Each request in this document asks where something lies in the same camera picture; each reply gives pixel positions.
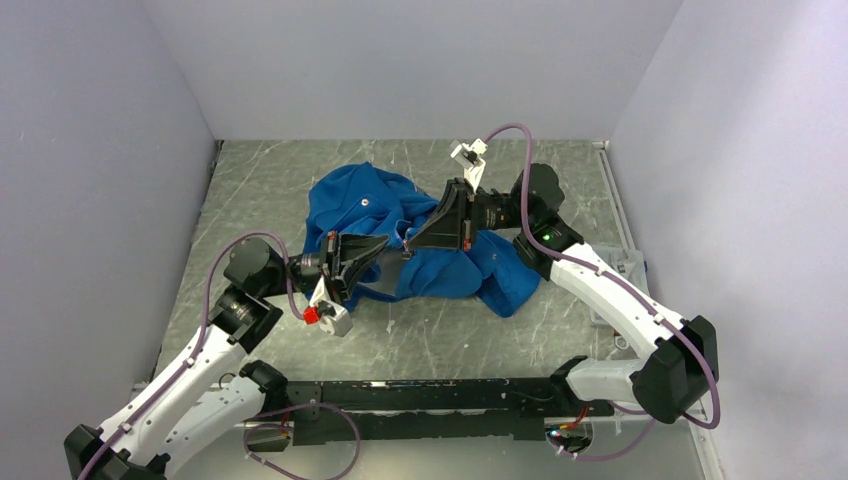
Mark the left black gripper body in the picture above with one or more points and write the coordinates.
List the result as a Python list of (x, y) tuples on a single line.
[(329, 267)]

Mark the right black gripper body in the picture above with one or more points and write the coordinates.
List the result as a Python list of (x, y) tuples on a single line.
[(484, 212)]

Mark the blue zip jacket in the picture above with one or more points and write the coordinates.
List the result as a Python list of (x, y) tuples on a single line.
[(363, 199)]

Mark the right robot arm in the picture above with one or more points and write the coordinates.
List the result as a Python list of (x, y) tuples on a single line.
[(677, 358)]

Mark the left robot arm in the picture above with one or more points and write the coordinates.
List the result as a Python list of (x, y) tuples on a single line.
[(213, 383)]

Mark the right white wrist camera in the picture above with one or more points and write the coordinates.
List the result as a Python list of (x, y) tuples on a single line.
[(470, 157)]

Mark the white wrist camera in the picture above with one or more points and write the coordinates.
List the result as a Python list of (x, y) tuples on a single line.
[(470, 157), (331, 317)]

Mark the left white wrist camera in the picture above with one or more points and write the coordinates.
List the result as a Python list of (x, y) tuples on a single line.
[(331, 317)]

